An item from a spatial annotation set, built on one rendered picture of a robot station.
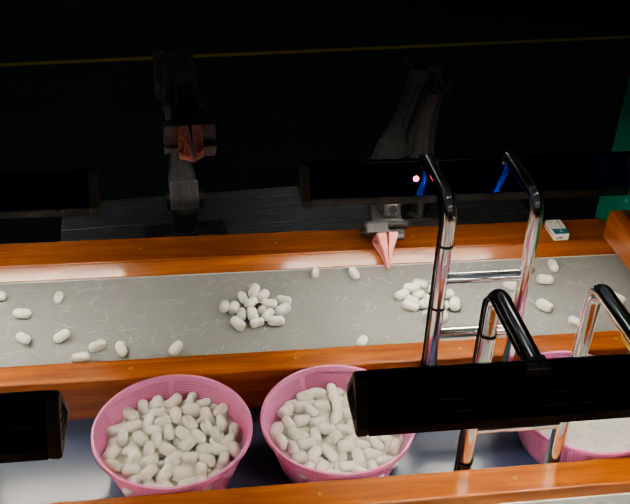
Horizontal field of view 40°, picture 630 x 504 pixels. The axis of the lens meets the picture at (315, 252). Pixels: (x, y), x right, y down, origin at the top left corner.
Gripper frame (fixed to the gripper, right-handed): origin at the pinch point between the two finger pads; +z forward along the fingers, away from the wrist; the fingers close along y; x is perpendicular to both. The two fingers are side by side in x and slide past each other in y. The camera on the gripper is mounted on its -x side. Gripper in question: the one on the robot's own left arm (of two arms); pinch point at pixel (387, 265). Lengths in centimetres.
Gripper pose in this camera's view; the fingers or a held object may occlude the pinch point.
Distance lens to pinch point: 189.2
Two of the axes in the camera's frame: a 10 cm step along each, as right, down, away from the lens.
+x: -1.1, 2.9, 9.5
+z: 0.8, 9.6, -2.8
